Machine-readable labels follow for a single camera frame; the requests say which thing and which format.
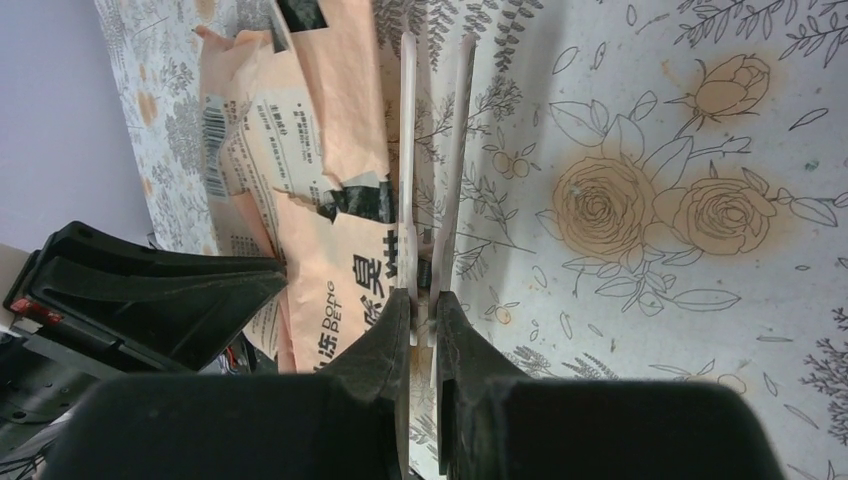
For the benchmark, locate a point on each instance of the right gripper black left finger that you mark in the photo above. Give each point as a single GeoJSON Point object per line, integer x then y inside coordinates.
{"type": "Point", "coordinates": [368, 421]}

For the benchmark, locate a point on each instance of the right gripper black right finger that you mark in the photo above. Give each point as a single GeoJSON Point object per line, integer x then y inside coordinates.
{"type": "Point", "coordinates": [472, 376]}

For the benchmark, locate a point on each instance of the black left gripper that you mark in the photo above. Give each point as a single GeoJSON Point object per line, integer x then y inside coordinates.
{"type": "Point", "coordinates": [90, 306]}

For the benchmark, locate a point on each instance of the pink cat litter bag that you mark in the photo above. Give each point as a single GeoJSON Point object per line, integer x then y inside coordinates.
{"type": "Point", "coordinates": [297, 169]}

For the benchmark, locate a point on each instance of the floral patterned table mat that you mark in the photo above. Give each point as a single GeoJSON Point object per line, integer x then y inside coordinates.
{"type": "Point", "coordinates": [612, 189]}

